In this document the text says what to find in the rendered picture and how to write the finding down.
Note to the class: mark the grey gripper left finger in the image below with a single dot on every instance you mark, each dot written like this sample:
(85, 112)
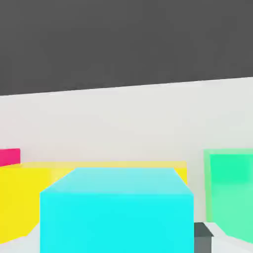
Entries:
(23, 246)

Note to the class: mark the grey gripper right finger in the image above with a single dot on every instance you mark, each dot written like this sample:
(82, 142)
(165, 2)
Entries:
(203, 242)

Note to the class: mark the small cyan cube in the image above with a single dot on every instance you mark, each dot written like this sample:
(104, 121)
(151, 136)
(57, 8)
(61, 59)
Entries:
(116, 217)

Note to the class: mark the small pink cube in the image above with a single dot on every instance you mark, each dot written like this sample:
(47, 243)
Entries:
(9, 156)

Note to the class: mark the large yellow box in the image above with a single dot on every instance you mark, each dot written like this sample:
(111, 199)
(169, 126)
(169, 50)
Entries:
(19, 197)

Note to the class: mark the large green box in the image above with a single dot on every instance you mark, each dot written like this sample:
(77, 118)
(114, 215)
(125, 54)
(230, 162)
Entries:
(231, 187)

